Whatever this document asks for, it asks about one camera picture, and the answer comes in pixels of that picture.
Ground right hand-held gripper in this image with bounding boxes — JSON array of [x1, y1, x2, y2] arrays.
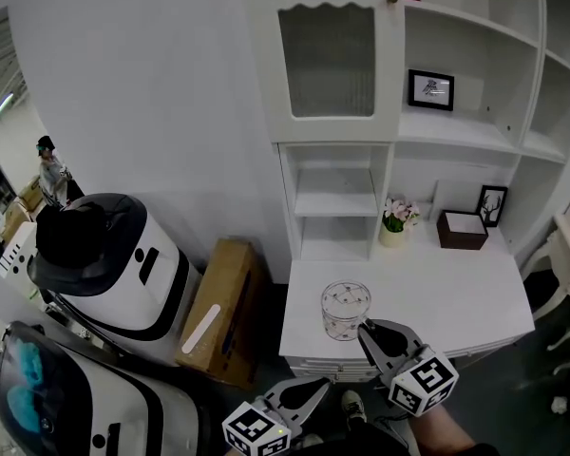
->
[[357, 318, 459, 418]]

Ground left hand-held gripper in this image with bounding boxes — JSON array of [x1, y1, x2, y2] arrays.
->
[[221, 376, 332, 456]]

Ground clear patterned glass cup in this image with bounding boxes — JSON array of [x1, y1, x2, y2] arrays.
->
[[319, 279, 373, 343]]

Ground white wooden shelf unit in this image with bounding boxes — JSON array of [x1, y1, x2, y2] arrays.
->
[[277, 142, 391, 263]]

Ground person's right forearm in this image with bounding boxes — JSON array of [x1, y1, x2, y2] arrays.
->
[[407, 402, 486, 456]]

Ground white desk tabletop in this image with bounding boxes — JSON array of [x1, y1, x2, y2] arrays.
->
[[278, 220, 537, 385]]

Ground long brown cardboard box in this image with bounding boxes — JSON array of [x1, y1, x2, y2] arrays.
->
[[174, 237, 267, 391]]

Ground pink flowers in cream pot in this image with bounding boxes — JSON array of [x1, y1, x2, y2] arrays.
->
[[378, 198, 422, 249]]

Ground dark brown open box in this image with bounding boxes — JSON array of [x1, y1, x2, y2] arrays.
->
[[435, 208, 490, 252]]

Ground white leaning board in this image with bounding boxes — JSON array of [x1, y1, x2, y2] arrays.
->
[[430, 178, 484, 219]]

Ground black framed deer picture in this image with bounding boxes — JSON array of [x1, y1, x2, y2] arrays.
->
[[475, 183, 509, 229]]

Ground white robot with glossy lid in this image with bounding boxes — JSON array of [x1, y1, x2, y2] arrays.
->
[[0, 319, 206, 456]]

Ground white robot with grey lid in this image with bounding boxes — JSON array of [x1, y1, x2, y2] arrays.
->
[[26, 192, 204, 368]]

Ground white bookshelf hutch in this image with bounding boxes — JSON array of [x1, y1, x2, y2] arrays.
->
[[265, 0, 570, 266]]

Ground black framed abstract picture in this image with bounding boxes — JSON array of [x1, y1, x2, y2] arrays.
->
[[407, 68, 456, 112]]

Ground blue crumpled cloth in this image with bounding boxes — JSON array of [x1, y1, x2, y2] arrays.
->
[[6, 341, 48, 432]]

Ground white ribbed glass cabinet door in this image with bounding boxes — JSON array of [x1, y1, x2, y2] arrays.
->
[[265, 0, 406, 144]]

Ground white panel with black dots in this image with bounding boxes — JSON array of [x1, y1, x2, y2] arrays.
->
[[0, 220, 40, 280]]

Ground stacked brown cardboard cartons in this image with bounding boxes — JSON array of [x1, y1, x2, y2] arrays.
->
[[0, 177, 45, 242]]

